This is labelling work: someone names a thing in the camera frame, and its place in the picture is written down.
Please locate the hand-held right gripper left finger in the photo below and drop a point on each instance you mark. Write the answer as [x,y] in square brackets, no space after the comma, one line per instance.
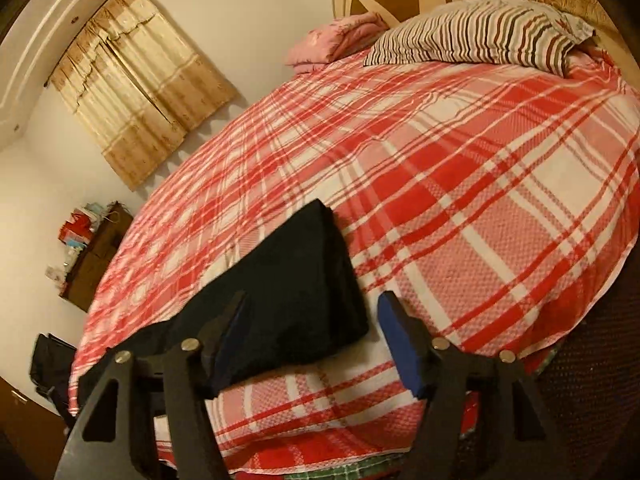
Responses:
[231,331]

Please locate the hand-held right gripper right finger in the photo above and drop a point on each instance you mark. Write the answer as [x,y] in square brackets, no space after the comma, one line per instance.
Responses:
[400,341]

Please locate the black pants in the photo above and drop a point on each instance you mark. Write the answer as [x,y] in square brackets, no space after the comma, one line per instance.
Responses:
[300,285]

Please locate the brown wooden desk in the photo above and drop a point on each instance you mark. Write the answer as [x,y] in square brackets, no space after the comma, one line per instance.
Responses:
[97,260]

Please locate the red plaid bed sheet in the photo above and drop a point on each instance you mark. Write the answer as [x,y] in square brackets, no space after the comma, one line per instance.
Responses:
[450,170]

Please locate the black folding chair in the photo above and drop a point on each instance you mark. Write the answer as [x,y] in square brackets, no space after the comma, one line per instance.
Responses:
[50,365]

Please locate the white card box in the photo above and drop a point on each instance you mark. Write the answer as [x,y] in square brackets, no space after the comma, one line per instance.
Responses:
[55,275]

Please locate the dark brown textured cloth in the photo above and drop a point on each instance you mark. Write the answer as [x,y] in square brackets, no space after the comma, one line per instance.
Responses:
[595,385]

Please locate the brown wooden door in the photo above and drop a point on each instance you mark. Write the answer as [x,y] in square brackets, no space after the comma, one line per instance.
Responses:
[25,425]

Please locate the beige window curtain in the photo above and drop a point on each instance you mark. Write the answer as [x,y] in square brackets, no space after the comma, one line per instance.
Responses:
[140,85]

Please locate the pink folded blanket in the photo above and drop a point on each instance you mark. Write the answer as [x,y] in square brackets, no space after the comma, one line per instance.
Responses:
[335,37]

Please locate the striped pillow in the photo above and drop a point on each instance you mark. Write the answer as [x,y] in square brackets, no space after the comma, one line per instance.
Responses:
[475,30]

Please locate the dark curtain rod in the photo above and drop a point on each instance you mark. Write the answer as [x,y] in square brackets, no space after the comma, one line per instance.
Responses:
[90,25]

